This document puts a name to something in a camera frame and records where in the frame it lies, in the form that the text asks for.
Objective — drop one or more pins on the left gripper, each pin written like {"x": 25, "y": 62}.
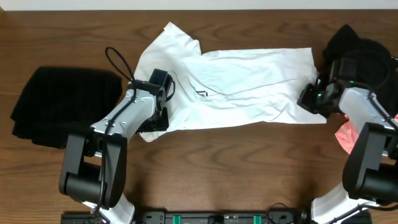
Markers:
{"x": 157, "y": 123}

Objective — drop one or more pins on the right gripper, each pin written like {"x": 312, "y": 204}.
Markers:
{"x": 307, "y": 100}

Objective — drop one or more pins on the black garment right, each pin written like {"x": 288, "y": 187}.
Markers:
{"x": 376, "y": 66}

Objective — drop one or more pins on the white printed t-shirt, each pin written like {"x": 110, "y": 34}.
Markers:
{"x": 226, "y": 88}

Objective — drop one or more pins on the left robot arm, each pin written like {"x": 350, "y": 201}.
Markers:
{"x": 94, "y": 166}

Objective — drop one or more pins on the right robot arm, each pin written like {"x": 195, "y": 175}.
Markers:
{"x": 367, "y": 183}

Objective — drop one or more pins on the black folded garment left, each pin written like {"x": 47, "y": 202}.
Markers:
{"x": 57, "y": 101}

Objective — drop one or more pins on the pink garment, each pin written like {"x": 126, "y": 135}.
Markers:
{"x": 347, "y": 135}

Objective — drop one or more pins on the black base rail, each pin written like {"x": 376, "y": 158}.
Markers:
{"x": 276, "y": 215}

